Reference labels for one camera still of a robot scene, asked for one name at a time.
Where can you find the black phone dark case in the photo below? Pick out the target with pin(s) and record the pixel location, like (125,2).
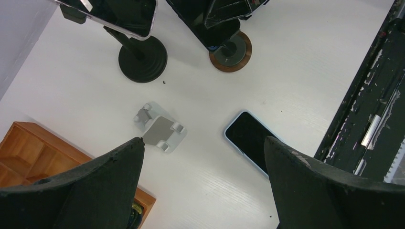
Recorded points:
(193,13)

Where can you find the silver folding phone stand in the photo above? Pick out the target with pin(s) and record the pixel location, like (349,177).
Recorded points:
(159,128)

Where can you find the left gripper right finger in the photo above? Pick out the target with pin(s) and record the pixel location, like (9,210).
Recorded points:
(310,194)

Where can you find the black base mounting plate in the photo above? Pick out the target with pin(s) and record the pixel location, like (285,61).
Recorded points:
(367,134)

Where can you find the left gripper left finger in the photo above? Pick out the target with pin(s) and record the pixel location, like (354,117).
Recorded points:
(95,195)

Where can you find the phone on black stand rear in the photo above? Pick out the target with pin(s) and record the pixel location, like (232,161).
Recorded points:
(134,18)

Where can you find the wooden compartment tray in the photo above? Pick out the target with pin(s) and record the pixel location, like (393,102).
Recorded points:
(29,153)

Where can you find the phone with light blue case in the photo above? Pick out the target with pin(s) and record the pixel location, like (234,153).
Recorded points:
(247,134)

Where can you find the black round object in tray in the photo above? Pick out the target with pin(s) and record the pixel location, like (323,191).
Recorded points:
(136,216)

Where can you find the phone stand brown round base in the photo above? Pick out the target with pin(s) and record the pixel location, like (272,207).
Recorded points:
(233,55)

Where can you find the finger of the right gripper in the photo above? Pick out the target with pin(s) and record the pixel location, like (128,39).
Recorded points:
(225,10)

